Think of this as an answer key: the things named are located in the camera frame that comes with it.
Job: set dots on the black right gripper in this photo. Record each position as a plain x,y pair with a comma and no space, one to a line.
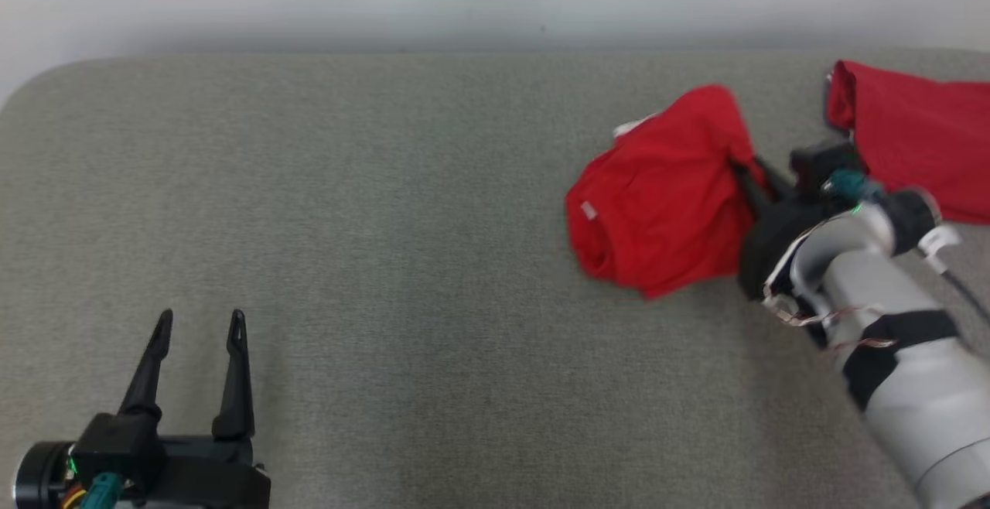
773,242

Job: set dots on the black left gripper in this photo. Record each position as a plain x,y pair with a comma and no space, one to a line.
209,478

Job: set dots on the red shorts white trim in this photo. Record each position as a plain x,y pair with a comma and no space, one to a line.
657,199

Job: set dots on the red Bulls jersey white sleeves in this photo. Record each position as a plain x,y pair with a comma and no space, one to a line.
913,138

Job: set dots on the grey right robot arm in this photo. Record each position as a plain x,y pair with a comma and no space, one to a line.
928,416

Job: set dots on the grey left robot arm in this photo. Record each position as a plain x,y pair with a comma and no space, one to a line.
39,478

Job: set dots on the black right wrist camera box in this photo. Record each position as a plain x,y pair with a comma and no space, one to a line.
824,159

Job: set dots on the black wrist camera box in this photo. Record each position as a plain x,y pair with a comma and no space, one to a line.
824,159
116,443

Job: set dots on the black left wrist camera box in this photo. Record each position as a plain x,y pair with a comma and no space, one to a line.
116,443

